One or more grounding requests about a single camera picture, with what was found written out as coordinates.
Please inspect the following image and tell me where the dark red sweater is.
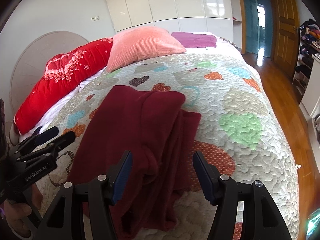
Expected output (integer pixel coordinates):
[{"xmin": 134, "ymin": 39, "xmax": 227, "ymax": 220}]
[{"xmin": 68, "ymin": 86, "xmax": 201, "ymax": 239}]

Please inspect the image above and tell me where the clothes rack with clothes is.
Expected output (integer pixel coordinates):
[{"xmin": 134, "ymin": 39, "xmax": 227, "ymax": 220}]
[{"xmin": 292, "ymin": 19, "xmax": 319, "ymax": 102}]

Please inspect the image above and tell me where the person left hand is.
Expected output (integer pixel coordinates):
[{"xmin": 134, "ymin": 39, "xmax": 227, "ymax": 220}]
[{"xmin": 4, "ymin": 184, "xmax": 43, "ymax": 239}]

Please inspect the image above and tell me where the white bed sheet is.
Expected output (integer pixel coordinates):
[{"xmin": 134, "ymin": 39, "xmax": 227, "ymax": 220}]
[{"xmin": 18, "ymin": 67, "xmax": 106, "ymax": 142}]

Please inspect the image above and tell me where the colourful box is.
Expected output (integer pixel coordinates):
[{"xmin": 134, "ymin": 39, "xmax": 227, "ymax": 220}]
[{"xmin": 306, "ymin": 208, "xmax": 320, "ymax": 240}]

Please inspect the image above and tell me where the heart patterned quilt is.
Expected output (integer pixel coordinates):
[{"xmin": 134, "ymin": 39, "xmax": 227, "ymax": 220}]
[{"xmin": 37, "ymin": 40, "xmax": 299, "ymax": 239}]

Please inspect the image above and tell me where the round beige headboard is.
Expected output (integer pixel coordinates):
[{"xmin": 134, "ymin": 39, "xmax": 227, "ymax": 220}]
[{"xmin": 10, "ymin": 31, "xmax": 88, "ymax": 113}]

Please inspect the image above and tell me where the red floral bolster pillow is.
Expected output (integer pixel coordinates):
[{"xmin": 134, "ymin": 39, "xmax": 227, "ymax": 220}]
[{"xmin": 14, "ymin": 37, "xmax": 113, "ymax": 135}]

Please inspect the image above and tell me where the pink waffle pillow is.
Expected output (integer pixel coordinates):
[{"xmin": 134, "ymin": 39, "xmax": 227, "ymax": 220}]
[{"xmin": 107, "ymin": 26, "xmax": 186, "ymax": 73}]

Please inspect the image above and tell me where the white shelf unit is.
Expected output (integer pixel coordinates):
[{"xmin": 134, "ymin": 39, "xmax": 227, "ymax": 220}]
[{"xmin": 300, "ymin": 55, "xmax": 319, "ymax": 149}]

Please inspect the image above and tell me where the magenta blanket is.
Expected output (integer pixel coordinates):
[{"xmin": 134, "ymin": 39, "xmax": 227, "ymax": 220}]
[{"xmin": 171, "ymin": 32, "xmax": 217, "ymax": 48}]

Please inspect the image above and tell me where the wooden door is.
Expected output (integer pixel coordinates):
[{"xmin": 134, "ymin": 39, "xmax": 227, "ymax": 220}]
[{"xmin": 271, "ymin": 0, "xmax": 299, "ymax": 79}]

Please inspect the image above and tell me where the white glossy wardrobe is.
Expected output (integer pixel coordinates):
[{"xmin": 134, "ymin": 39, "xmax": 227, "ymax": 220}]
[{"xmin": 106, "ymin": 0, "xmax": 242, "ymax": 48}]

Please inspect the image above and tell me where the wall socket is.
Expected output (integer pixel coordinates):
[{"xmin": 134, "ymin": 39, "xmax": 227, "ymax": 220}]
[{"xmin": 91, "ymin": 16, "xmax": 100, "ymax": 21}]

